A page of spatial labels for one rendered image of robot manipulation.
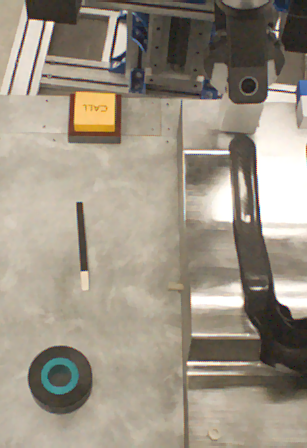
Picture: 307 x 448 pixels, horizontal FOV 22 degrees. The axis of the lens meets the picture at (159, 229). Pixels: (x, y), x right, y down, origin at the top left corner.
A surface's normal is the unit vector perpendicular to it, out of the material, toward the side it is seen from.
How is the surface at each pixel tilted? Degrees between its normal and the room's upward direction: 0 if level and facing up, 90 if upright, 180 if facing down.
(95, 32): 0
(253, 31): 38
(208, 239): 21
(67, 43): 0
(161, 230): 0
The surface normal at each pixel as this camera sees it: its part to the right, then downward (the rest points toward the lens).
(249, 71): -0.06, 0.17
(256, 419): 0.06, -0.47
